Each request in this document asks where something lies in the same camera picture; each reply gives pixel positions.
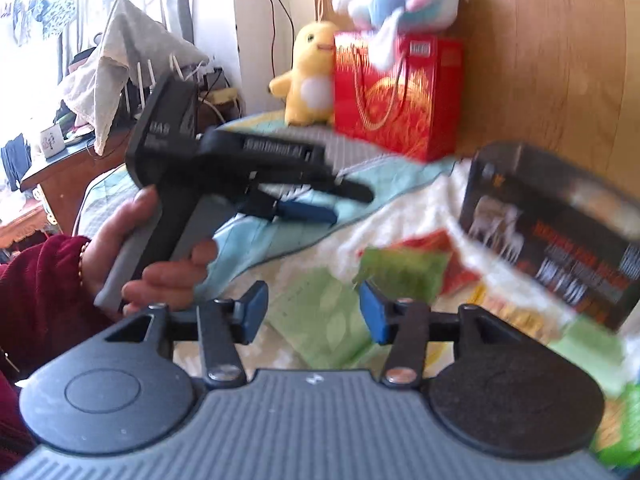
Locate dark green snack packet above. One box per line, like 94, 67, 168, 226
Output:
354, 247, 450, 304

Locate red snack packet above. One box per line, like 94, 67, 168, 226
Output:
392, 229, 480, 295

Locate light green snack packet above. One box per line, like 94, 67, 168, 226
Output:
268, 268, 388, 375

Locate green cracker snack bag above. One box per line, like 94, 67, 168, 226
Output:
592, 384, 639, 468

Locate yellow peanut snack bag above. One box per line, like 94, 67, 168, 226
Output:
468, 283, 576, 344

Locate red velvet sleeve forearm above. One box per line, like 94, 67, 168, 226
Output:
0, 235, 112, 471

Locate person left hand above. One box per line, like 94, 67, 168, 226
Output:
80, 182, 233, 316

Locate yellow duck plush toy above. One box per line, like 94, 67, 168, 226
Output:
269, 21, 338, 126

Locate red gift bag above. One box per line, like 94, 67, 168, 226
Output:
334, 32, 464, 162

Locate white wifi router antennas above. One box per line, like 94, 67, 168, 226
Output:
122, 52, 208, 119

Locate white cloth over clutter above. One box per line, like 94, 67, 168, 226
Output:
58, 0, 208, 155

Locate white mug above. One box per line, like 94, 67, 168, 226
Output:
39, 124, 65, 159

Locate black open storage box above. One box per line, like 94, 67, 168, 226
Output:
459, 142, 639, 330

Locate pastel unicorn plush toy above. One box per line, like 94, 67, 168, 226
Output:
331, 0, 462, 72

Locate wooden headboard panel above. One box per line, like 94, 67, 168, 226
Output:
309, 0, 640, 187

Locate black wall cable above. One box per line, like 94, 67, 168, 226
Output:
257, 0, 298, 82

